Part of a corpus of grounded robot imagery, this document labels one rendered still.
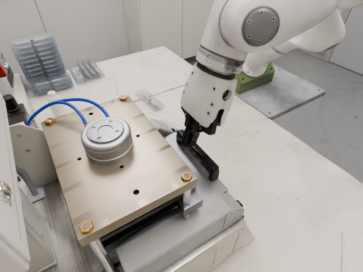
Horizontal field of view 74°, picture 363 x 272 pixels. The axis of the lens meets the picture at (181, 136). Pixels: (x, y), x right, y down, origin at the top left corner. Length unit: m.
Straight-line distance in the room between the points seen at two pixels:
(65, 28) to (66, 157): 2.54
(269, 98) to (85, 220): 1.05
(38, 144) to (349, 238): 0.82
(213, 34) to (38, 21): 2.55
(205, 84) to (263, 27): 0.15
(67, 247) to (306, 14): 0.55
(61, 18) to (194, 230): 2.65
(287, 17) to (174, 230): 0.36
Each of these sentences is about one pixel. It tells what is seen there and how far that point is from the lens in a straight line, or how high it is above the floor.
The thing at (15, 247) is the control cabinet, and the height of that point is 1.19.
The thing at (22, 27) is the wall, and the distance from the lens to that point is 2.88.
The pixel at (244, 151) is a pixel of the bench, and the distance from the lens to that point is 0.93.
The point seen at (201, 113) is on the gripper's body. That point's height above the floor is 1.13.
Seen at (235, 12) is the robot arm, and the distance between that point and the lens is 0.35.
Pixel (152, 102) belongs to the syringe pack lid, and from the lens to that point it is 1.12.
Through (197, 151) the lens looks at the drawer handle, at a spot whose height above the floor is 1.01.
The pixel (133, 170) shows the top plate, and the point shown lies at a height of 1.11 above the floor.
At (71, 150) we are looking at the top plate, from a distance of 0.45.
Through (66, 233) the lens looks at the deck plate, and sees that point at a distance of 0.57.
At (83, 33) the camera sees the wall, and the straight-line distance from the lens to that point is 2.97.
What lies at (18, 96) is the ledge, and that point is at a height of 0.79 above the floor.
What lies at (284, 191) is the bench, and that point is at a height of 0.75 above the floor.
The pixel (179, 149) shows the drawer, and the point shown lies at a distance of 0.60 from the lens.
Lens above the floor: 1.40
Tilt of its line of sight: 43 degrees down
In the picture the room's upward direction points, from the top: straight up
